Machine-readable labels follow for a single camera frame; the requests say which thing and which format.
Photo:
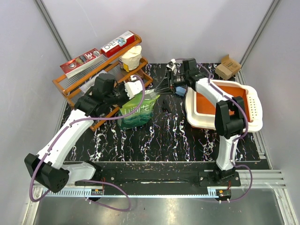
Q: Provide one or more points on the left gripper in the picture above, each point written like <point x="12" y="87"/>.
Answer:
<point x="122" y="86"/>

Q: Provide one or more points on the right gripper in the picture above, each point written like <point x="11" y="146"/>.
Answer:
<point x="164" y="87"/>

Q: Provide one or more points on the green litter bag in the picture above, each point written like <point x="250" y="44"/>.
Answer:
<point x="140" y="117"/>

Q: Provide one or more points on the clear plastic scoop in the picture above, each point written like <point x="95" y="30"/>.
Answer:
<point x="151" y="94"/>

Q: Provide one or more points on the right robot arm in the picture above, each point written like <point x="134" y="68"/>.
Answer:
<point x="228" y="141"/>

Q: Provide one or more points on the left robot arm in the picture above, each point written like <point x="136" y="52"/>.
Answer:
<point x="46" y="167"/>

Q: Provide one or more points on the blue carton box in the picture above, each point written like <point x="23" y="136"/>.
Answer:
<point x="180" y="91"/>

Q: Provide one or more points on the clear plastic box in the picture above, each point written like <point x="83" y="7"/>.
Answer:
<point x="84" y="88"/>

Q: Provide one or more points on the white orange litter box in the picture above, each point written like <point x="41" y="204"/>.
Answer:
<point x="223" y="106"/>

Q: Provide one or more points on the red silver toothpaste box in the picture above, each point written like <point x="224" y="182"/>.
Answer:
<point x="81" y="63"/>

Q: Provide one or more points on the red white toothpaste box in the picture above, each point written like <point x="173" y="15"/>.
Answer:
<point x="117" y="44"/>

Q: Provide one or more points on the brown cardboard box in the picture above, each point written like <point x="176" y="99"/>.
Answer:
<point x="227" y="68"/>

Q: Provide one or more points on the orange wooden shelf rack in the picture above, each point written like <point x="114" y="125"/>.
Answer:
<point x="69" y="88"/>

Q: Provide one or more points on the brown scouring pad pack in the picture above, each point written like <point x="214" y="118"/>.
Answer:
<point x="134" y="77"/>

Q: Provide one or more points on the white paper bag upper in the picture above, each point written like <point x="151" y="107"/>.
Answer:
<point x="130" y="60"/>

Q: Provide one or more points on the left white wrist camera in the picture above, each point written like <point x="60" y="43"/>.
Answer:
<point x="134" y="88"/>

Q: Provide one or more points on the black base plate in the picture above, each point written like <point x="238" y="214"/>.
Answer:
<point x="203" y="174"/>

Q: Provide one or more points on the aluminium rail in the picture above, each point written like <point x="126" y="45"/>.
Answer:
<point x="199" y="188"/>

